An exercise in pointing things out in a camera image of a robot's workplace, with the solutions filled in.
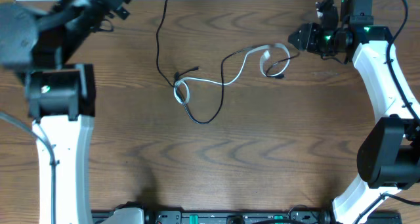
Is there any thin black micro-usb cable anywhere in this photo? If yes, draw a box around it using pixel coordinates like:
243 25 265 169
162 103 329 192
186 45 301 125

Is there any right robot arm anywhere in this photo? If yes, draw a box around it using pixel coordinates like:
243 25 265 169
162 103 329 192
288 0 419 223

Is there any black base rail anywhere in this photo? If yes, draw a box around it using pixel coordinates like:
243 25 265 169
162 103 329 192
93 208 402 224

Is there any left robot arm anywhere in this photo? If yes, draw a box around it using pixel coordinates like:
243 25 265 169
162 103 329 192
1 0 131 223

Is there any white cable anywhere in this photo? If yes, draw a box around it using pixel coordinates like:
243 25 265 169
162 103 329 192
173 42 291 105

